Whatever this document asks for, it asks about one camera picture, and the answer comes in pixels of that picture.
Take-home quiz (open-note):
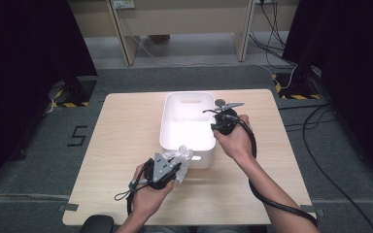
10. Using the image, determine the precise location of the black curtain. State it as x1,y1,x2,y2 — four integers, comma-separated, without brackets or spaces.
0,0,99,196
282,0,373,192

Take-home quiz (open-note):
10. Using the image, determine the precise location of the black stand base hazard tape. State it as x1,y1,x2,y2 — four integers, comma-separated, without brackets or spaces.
271,71,322,101
49,75,98,109

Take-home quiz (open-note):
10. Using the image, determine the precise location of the white plastic bin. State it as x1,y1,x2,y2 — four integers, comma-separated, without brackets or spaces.
158,91,218,170

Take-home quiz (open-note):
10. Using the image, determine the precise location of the grey tape strip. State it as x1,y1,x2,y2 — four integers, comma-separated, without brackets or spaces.
300,204,325,217
57,202,80,214

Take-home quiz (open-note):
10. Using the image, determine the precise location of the long thin black cable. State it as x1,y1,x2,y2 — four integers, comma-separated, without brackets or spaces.
301,103,373,233

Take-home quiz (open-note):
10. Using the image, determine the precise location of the thick black gripper cable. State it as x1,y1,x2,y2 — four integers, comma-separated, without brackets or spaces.
202,108,320,228

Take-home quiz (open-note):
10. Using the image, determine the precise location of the white cable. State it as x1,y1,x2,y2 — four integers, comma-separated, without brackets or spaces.
286,63,299,90
115,6,158,60

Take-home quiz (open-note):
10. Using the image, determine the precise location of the white plastic bag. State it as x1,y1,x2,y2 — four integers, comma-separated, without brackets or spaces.
161,145,195,186

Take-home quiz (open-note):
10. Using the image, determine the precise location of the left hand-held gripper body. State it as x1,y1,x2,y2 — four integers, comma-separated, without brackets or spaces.
144,151,175,191

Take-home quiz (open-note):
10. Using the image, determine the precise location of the person's left hand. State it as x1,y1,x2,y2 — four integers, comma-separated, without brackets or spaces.
130,162,176,221

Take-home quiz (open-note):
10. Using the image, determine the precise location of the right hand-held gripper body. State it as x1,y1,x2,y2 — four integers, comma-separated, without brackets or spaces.
211,102,246,137

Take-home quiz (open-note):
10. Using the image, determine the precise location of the black chair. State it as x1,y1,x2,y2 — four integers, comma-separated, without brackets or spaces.
79,215,116,233

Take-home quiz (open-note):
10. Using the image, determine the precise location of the bundle of black cables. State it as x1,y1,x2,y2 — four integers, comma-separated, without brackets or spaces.
248,0,298,70

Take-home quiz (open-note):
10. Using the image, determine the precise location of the thin black strap loop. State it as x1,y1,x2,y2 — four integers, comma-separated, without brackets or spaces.
114,188,134,202

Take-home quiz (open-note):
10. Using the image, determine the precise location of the person's right hand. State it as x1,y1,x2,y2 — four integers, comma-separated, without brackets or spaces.
213,114,255,163

